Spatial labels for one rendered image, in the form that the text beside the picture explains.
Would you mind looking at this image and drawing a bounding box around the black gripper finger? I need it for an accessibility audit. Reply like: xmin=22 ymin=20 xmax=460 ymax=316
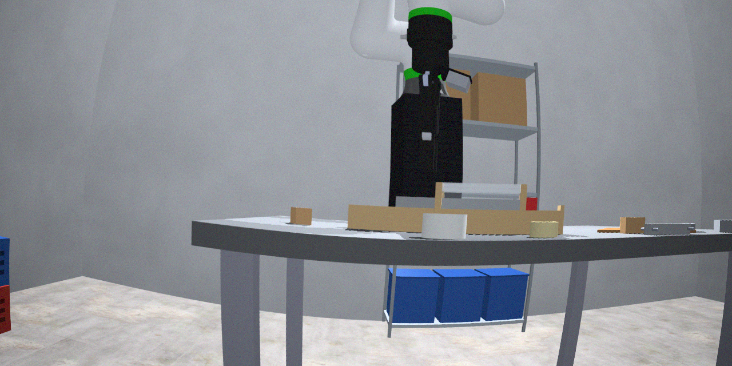
xmin=416 ymin=71 xmax=440 ymax=170
xmin=422 ymin=81 xmax=441 ymax=172

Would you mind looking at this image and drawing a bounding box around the white short cylinder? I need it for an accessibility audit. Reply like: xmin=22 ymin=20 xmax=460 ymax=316
xmin=421 ymin=213 xmax=467 ymax=239

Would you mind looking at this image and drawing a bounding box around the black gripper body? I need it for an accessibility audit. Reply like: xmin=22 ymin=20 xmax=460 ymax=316
xmin=412 ymin=41 xmax=449 ymax=93

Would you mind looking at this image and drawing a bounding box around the orange flat board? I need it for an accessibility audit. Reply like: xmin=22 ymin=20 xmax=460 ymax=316
xmin=597 ymin=223 xmax=696 ymax=233

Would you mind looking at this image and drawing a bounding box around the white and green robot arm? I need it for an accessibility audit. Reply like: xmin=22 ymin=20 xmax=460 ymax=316
xmin=350 ymin=0 xmax=505 ymax=97

